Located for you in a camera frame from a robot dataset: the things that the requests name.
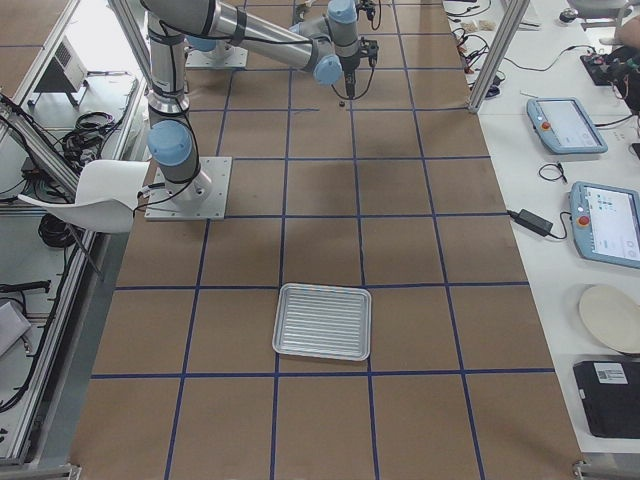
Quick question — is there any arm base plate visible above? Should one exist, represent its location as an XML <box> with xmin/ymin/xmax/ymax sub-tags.
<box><xmin>144</xmin><ymin>157</ymin><xmax>232</xmax><ymax>221</ymax></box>
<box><xmin>186</xmin><ymin>45</ymin><xmax>248</xmax><ymax>70</ymax></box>

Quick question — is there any black flat box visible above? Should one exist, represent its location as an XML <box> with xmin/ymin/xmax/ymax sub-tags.
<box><xmin>573</xmin><ymin>361</ymin><xmax>639</xmax><ymax>439</ymax></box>

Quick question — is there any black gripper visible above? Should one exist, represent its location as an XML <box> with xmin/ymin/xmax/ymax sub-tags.
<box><xmin>341</xmin><ymin>54</ymin><xmax>358</xmax><ymax>99</ymax></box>

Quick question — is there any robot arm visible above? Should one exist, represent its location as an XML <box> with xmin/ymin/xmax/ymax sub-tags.
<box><xmin>143</xmin><ymin>1</ymin><xmax>365</xmax><ymax>203</ymax></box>

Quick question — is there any aluminium frame post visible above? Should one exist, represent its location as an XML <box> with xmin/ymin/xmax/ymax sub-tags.
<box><xmin>467</xmin><ymin>0</ymin><xmax>529</xmax><ymax>113</ymax></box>

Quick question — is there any silver ribbed metal tray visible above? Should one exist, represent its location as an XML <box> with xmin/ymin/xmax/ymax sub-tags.
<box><xmin>272</xmin><ymin>283</ymin><xmax>372</xmax><ymax>362</ymax></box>

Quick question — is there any white plastic chair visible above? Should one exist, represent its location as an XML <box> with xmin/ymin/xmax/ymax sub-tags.
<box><xmin>18</xmin><ymin>159</ymin><xmax>149</xmax><ymax>233</ymax></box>

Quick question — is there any round beige plate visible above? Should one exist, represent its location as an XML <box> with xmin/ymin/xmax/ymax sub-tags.
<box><xmin>578</xmin><ymin>285</ymin><xmax>639</xmax><ymax>357</ymax></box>

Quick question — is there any black power adapter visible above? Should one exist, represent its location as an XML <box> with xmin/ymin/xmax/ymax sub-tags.
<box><xmin>507</xmin><ymin>209</ymin><xmax>553</xmax><ymax>237</ymax></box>

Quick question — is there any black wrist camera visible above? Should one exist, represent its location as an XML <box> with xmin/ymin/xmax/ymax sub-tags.
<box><xmin>359</xmin><ymin>37</ymin><xmax>379</xmax><ymax>69</ymax></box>

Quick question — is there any blue teach pendant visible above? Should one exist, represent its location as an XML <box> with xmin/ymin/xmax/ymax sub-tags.
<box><xmin>526</xmin><ymin>97</ymin><xmax>608</xmax><ymax>155</ymax></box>
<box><xmin>569</xmin><ymin>182</ymin><xmax>639</xmax><ymax>269</ymax></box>

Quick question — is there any blue teach pendant near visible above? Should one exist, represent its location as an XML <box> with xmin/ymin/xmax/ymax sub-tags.
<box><xmin>569</xmin><ymin>182</ymin><xmax>639</xmax><ymax>269</ymax></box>

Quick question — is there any blue teach pendant far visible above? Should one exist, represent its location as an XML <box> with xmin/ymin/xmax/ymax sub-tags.
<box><xmin>526</xmin><ymin>97</ymin><xmax>608</xmax><ymax>155</ymax></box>

